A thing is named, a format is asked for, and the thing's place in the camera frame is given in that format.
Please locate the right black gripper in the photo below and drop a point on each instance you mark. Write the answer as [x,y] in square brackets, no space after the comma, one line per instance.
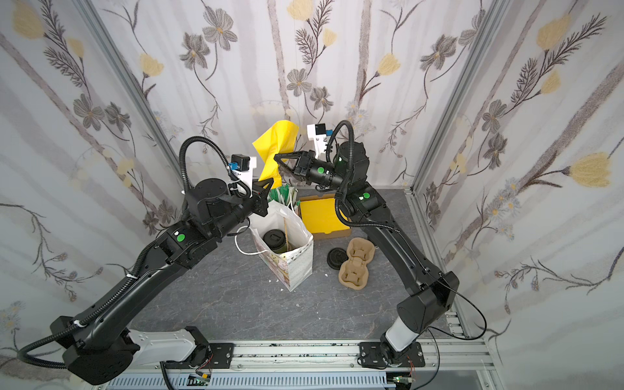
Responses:
[300,167]

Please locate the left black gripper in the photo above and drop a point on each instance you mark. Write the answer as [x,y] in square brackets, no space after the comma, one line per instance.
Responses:
[261,197]

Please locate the yellow napkin sheets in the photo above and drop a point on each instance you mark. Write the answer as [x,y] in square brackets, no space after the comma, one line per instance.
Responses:
[279,139]

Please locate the white patterned paper bag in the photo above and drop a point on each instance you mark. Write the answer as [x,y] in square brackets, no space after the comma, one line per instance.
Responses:
[293,267]

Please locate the brown paper straw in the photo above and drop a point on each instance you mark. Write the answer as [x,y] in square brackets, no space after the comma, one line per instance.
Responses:
[286,240]

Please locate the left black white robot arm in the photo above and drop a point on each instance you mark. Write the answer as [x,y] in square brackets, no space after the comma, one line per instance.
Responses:
[97,345]

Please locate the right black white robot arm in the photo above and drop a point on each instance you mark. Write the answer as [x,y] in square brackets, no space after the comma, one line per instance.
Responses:
[431,291]

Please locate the green white straws bundle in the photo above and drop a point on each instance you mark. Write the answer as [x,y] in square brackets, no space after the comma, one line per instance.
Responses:
[286,195]

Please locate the yellow napkins stack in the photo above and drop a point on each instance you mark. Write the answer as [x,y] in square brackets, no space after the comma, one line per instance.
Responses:
[321,214]

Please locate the brown cardboard napkin box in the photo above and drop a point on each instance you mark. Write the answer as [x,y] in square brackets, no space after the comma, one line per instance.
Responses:
[326,235]

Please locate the black cup lid stack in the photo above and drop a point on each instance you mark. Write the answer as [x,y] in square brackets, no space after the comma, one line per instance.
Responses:
[336,258]

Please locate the brown pulp cup carrier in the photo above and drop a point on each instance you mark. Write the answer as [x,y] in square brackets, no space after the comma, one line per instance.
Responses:
[354,273]

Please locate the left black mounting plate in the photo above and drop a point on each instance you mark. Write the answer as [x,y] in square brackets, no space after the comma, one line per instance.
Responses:
[206,356]

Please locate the black mounting plate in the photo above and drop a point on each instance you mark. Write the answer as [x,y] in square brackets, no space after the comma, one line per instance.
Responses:
[206,356]
[380,355]

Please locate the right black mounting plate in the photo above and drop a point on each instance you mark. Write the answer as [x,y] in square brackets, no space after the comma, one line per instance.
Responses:
[380,355]

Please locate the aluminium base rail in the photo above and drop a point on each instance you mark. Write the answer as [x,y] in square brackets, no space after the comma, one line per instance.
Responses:
[450,364]

